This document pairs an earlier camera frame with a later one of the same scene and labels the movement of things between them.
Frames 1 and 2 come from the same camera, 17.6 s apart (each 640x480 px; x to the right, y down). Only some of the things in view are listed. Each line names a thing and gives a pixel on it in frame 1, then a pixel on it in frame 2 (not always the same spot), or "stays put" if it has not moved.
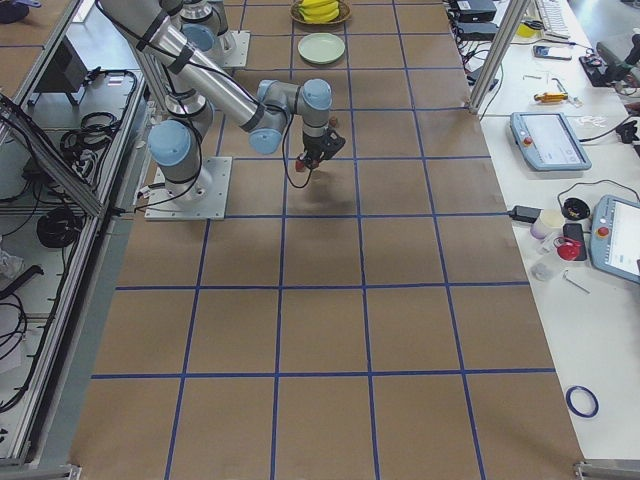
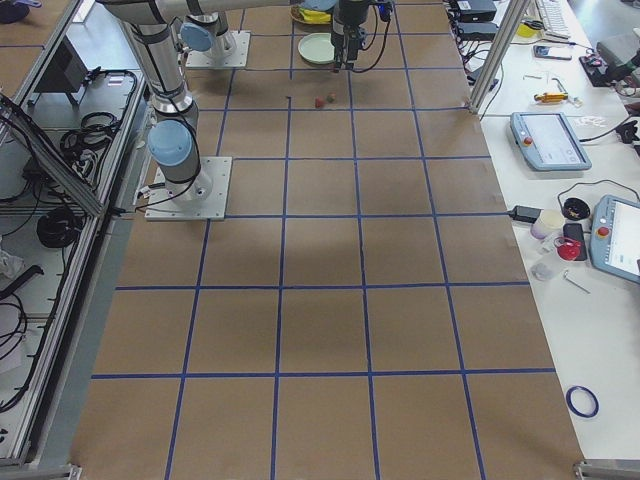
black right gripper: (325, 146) -> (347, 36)
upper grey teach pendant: (548, 141) stays put
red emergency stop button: (567, 248) stays put
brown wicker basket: (345, 9) stays put
